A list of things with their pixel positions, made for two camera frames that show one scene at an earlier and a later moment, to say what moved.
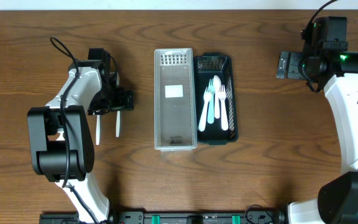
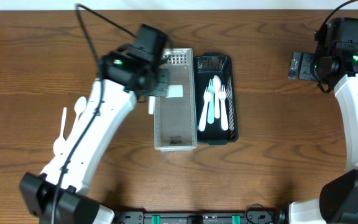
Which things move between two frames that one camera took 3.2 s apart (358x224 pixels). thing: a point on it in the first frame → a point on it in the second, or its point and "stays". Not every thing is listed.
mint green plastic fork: x=211 y=111 stays
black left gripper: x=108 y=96 → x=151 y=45
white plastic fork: x=207 y=97 stays
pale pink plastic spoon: x=217 y=84 stays
